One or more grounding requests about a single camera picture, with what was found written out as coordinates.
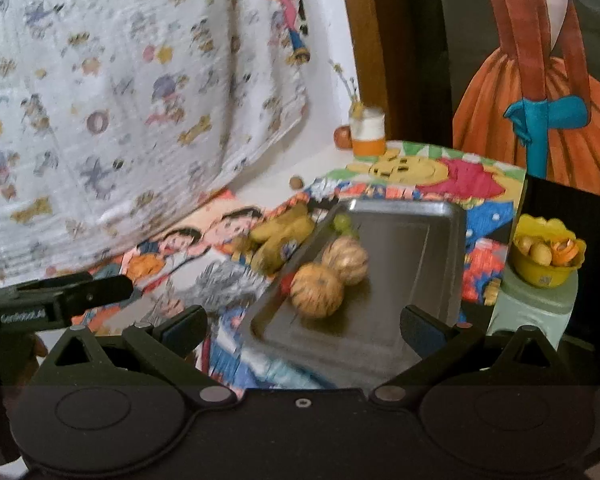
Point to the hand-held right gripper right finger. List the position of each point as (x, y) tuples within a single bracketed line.
[(421, 332)]

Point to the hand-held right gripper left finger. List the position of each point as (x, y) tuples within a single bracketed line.
[(184, 332)]

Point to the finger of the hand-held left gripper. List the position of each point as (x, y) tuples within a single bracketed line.
[(95, 292), (55, 281)]

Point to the metal tray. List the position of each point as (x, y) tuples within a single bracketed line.
[(405, 285)]

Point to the striped yellow pepino melon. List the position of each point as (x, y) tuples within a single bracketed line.
[(346, 260), (316, 292)]

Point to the red cherry tomato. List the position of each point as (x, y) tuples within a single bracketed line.
[(286, 285)]

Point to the yellow banana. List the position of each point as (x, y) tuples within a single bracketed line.
[(282, 230), (294, 211), (272, 257)]

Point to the green grape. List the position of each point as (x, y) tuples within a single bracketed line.
[(343, 223)]

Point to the orange cartoon boys drawing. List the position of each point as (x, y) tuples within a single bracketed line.
[(200, 240)]

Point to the pale green container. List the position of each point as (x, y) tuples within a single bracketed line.
[(530, 315)]

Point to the yellow plastic bowl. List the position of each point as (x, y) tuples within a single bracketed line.
[(542, 272)]

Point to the orange peel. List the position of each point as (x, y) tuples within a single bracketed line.
[(566, 252)]

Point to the white printed blanket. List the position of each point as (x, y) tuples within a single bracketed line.
[(130, 110)]

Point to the small brown nut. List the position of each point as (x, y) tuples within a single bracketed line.
[(296, 182)]

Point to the small red apple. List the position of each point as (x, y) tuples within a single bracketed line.
[(343, 137)]

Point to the yellow flower sprig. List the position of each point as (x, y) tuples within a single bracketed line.
[(352, 92)]

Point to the dark door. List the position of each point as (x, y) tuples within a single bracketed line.
[(422, 60)]

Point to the wall poster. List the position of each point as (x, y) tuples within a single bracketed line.
[(540, 85)]

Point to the wooden door frame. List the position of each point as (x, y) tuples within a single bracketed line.
[(362, 35)]

